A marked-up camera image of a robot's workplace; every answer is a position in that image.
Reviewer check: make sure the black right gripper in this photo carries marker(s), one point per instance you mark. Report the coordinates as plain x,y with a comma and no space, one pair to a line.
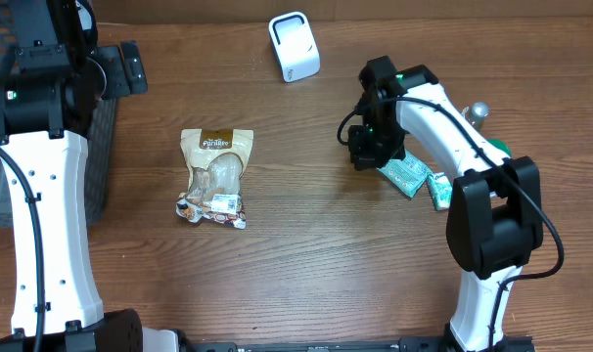
368,158

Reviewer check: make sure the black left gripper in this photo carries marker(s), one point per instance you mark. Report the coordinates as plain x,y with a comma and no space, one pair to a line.
119,85

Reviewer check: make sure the small teal tissue pack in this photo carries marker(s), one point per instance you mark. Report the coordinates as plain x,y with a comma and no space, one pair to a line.
440,190

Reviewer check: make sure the clear bottle silver cap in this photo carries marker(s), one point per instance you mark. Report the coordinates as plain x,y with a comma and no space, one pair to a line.
476,114

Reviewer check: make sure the brown white snack bag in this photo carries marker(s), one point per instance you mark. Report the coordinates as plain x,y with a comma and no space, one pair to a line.
216,160

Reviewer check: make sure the green lid Knorr jar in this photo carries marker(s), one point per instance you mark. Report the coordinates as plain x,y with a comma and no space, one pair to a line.
500,145

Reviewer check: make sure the colourful snack packet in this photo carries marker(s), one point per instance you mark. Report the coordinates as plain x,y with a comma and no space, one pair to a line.
226,209

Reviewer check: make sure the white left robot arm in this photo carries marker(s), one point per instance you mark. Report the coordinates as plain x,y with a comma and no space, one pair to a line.
51,82

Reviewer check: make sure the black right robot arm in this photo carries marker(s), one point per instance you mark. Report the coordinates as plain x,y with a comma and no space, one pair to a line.
496,229

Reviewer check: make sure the white barcode scanner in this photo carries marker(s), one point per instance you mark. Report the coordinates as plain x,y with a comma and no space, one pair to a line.
294,46

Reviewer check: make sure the grey plastic shopping basket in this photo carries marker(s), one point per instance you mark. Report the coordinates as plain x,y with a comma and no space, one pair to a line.
100,141

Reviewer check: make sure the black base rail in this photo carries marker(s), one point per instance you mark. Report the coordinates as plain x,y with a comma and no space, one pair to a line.
326,347

